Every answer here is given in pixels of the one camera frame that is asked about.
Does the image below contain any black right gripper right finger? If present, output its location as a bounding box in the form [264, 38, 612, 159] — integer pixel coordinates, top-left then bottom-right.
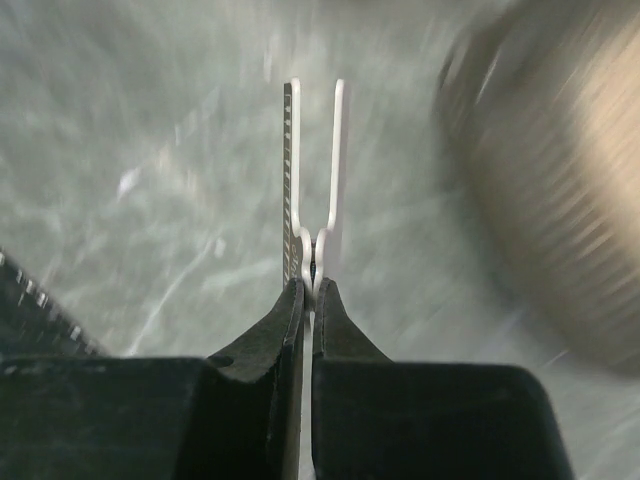
[311, 279, 574, 479]

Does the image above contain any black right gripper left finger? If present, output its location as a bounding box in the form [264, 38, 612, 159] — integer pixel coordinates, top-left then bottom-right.
[1, 281, 303, 479]

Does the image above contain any brown plastic litter box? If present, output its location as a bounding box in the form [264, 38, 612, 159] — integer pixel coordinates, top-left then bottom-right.
[436, 1, 639, 375]

